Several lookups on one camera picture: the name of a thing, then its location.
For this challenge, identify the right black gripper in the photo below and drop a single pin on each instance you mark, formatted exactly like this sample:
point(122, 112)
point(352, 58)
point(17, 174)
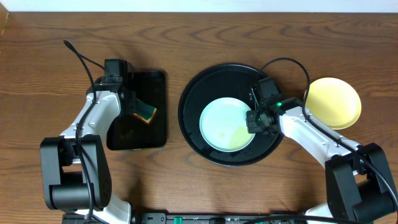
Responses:
point(253, 127)

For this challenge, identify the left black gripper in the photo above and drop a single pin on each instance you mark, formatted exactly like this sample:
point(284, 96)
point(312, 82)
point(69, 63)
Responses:
point(132, 106)

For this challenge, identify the yellow green scrub sponge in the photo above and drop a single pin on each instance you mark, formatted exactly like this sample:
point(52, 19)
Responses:
point(143, 111)

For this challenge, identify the light blue plate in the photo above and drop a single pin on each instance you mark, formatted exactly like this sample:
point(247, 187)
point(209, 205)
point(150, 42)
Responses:
point(223, 125)

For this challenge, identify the yellow plate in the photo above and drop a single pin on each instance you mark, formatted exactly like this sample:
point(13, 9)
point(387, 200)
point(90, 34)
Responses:
point(334, 102)

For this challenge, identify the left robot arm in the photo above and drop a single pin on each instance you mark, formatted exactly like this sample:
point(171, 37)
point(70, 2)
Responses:
point(75, 172)

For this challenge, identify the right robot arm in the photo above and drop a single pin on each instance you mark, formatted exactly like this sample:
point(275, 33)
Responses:
point(359, 184)

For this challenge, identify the black rectangular tray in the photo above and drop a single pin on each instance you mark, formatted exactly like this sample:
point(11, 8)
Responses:
point(127, 131)

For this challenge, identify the black round tray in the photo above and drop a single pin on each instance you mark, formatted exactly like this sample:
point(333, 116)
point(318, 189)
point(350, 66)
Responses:
point(224, 80)

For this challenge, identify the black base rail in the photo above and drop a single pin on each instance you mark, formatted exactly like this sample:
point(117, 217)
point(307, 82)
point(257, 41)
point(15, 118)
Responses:
point(163, 218)

